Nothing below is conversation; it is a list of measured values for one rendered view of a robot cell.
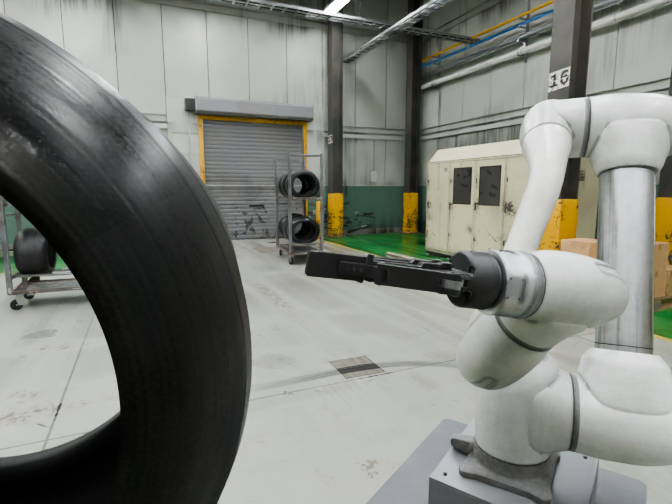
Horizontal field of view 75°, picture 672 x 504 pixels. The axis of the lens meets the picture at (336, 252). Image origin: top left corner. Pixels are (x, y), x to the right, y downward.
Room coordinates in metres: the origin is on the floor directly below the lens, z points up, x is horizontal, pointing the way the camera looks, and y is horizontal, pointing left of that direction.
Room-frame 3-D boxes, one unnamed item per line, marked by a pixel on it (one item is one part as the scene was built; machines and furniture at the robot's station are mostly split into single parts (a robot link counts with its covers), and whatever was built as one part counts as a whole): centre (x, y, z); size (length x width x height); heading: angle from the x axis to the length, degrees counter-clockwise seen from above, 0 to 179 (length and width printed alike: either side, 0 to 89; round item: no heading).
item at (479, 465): (0.89, -0.37, 0.76); 0.22 x 0.18 x 0.06; 58
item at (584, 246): (4.98, -3.35, 0.37); 1.23 x 0.84 x 0.74; 114
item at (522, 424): (0.87, -0.39, 0.90); 0.18 x 0.16 x 0.22; 69
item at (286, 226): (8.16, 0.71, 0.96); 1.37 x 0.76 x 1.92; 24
